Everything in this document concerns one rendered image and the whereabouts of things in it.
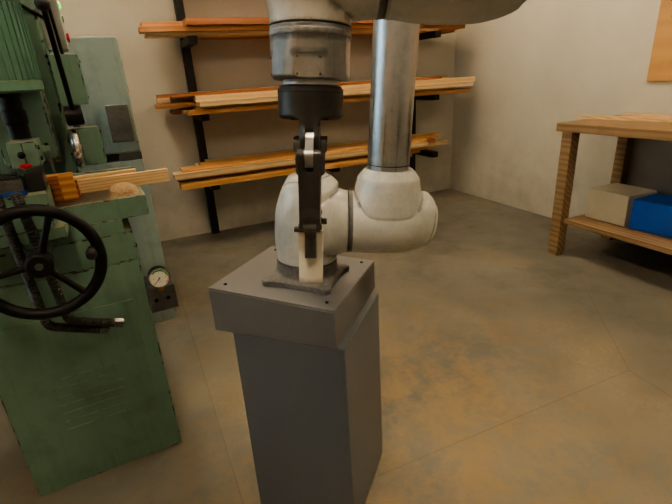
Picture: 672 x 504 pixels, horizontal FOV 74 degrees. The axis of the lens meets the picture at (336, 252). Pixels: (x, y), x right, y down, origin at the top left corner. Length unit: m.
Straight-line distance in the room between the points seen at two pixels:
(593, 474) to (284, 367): 1.04
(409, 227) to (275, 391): 0.54
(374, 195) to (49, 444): 1.26
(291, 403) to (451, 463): 0.64
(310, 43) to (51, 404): 1.39
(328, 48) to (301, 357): 0.78
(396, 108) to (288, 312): 0.52
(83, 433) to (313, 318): 0.95
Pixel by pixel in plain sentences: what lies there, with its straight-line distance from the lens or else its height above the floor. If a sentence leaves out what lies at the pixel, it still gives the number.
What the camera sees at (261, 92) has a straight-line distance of 3.48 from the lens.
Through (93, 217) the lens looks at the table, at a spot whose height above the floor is 0.86.
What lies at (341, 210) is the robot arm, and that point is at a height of 0.90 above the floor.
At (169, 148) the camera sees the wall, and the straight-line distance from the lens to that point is 3.85.
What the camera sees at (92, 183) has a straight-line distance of 1.57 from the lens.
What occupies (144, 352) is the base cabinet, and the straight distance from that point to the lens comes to 1.60.
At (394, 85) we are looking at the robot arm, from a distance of 1.04.
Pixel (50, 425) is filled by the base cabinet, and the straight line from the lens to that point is 1.71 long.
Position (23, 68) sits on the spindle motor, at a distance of 1.50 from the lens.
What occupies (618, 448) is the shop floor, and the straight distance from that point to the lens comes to 1.85.
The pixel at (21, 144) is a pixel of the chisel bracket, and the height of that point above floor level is 1.06.
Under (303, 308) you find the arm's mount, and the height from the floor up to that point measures 0.70.
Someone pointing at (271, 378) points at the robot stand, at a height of 0.48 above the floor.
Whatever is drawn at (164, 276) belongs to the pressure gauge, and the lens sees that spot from 1.43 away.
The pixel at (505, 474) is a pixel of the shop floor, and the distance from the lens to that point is 1.65.
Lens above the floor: 1.18
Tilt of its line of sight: 21 degrees down
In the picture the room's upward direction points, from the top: 4 degrees counter-clockwise
